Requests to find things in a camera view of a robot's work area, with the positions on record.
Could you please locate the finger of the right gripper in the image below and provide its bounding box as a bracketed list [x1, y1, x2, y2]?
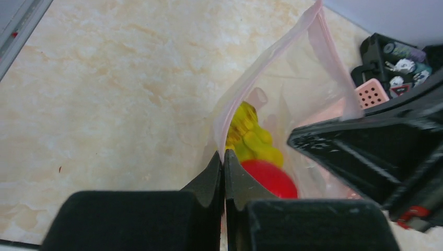
[287, 71, 442, 232]

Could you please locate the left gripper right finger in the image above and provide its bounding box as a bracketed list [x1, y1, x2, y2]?
[225, 150, 399, 250]

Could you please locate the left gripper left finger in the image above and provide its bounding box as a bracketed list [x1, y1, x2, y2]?
[40, 153, 222, 250]

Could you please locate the red apple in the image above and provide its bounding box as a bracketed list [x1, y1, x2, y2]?
[241, 159, 298, 199]

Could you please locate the pink plastic basket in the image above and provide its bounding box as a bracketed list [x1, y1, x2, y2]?
[298, 78, 390, 127]

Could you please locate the yellow banana bunch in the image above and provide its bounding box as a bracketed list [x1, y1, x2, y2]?
[225, 101, 284, 169]

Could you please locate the clear zip top bag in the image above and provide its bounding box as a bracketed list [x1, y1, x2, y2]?
[209, 1, 363, 199]

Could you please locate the black poker chip case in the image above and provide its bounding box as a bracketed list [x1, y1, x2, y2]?
[351, 33, 442, 99]

